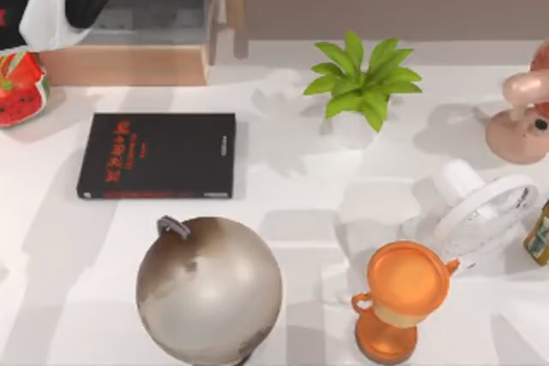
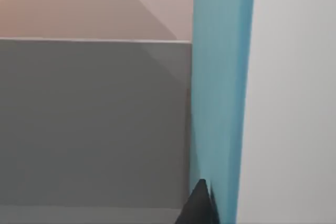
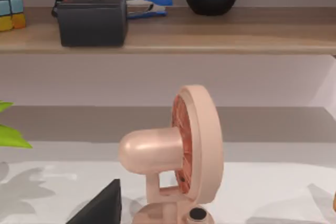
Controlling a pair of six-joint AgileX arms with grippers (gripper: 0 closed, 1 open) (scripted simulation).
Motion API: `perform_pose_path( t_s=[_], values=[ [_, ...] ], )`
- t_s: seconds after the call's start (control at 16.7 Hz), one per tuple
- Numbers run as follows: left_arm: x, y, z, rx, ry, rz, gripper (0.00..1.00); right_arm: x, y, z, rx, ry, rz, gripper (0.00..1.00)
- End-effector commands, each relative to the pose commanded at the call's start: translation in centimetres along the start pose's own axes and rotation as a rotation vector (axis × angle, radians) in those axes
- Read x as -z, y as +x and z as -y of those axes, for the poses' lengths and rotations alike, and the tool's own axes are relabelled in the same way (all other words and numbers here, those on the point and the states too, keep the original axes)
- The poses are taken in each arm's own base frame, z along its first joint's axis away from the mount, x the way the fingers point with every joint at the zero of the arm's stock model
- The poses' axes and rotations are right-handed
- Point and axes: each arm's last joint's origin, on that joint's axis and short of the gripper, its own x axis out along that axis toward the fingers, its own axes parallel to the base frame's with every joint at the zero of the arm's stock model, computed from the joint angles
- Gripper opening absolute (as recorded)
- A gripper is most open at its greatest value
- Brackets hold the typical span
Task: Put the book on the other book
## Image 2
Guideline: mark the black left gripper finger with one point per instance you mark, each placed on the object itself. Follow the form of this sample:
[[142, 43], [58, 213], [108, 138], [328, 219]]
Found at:
[[199, 208]]

